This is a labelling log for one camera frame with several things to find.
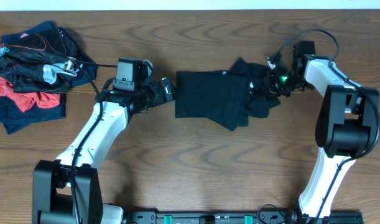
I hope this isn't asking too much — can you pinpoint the black polo shirt with logo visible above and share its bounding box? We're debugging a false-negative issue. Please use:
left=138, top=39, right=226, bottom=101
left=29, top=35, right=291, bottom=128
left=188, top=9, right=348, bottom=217
left=175, top=58, right=280, bottom=131

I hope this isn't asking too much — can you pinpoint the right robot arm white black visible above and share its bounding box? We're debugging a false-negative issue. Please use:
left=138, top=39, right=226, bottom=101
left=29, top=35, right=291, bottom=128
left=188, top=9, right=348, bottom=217
left=266, top=41, right=380, bottom=223

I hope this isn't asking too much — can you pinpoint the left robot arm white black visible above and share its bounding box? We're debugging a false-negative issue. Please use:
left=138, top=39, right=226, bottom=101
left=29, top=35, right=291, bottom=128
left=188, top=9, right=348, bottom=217
left=32, top=58, right=175, bottom=224

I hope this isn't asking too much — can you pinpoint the navy blue garment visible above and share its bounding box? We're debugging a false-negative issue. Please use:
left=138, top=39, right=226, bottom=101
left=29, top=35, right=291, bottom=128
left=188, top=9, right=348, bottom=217
left=0, top=21, right=98, bottom=134

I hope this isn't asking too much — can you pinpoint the red garment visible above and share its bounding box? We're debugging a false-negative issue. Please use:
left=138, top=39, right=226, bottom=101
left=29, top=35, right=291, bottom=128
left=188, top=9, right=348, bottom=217
left=0, top=77, right=61, bottom=113

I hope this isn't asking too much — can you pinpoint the right black cable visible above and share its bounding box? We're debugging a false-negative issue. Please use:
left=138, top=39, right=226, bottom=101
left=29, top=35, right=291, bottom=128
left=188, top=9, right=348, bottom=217
left=267, top=28, right=380, bottom=222

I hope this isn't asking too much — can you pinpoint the black cable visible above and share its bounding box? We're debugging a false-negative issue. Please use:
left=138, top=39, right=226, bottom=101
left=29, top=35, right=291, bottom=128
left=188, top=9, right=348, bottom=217
left=65, top=55, right=155, bottom=224
left=267, top=28, right=380, bottom=222

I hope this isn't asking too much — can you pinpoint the left black cable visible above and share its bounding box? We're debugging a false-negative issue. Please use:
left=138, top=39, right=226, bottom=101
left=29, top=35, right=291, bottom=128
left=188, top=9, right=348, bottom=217
left=65, top=55, right=155, bottom=224

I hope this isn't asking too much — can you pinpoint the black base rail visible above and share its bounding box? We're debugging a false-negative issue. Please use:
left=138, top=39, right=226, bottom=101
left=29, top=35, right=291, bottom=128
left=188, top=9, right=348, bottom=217
left=120, top=206, right=364, bottom=224

